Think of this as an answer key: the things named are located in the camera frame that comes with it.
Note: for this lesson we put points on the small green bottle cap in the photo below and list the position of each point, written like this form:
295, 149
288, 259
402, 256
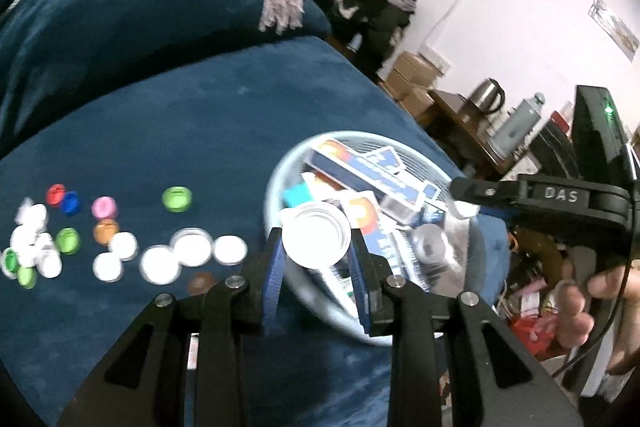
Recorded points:
10, 260
26, 277

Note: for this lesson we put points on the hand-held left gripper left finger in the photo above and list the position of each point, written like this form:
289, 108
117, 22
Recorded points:
274, 287

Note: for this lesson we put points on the large green bottle cap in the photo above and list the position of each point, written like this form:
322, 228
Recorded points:
67, 241
177, 199

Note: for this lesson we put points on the wide white jar lid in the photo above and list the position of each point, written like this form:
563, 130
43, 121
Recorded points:
315, 237

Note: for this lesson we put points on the wooden table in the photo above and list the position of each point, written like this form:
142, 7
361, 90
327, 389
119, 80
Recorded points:
450, 107

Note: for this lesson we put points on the small brown bottle cap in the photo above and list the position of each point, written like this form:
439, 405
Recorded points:
106, 232

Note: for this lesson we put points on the teal packet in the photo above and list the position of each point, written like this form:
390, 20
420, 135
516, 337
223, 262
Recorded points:
295, 197

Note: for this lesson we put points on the dark blue blanket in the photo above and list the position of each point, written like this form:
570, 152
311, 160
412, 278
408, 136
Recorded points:
200, 132

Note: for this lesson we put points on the dark blue quilt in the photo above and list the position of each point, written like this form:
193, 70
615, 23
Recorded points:
125, 7

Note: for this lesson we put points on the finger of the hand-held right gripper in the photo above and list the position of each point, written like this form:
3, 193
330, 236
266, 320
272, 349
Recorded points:
500, 213
490, 191

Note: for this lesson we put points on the pale green thermos flask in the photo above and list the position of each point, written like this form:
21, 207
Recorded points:
517, 127

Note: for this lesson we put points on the white orange medicine box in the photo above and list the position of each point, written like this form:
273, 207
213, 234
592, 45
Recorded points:
362, 212

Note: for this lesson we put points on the blue bottle cap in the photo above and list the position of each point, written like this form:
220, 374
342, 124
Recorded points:
70, 203

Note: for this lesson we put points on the silver foil packet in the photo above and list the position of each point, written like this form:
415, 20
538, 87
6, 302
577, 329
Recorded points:
432, 249

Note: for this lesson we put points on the red bottle cap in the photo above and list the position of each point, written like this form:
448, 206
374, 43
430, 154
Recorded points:
55, 195

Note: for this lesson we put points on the red plastic bag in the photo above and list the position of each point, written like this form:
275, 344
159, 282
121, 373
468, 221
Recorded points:
532, 329

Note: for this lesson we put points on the light blue round basket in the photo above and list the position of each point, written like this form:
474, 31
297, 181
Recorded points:
385, 141

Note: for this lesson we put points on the pile of dark clothes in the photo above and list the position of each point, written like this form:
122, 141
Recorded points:
380, 7

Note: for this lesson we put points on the pile of white caps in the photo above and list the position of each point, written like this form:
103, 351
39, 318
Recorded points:
160, 264

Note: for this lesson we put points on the steel kettle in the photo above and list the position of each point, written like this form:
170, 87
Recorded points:
485, 97

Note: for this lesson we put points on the blue white medicine box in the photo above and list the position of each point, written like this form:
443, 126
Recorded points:
370, 172

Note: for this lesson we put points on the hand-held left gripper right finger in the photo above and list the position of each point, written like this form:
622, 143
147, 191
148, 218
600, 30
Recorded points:
361, 287

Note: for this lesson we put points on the pink bottle cap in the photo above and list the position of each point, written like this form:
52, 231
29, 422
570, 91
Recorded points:
104, 208

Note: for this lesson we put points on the wall poster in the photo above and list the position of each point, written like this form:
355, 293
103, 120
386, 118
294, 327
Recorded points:
612, 27

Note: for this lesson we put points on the person's right hand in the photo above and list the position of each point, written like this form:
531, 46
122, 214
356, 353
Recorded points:
572, 312

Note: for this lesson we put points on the cardboard box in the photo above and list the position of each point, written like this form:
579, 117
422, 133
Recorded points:
415, 69
417, 99

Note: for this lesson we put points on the small white bottle cap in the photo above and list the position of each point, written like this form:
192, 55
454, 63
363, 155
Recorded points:
465, 209

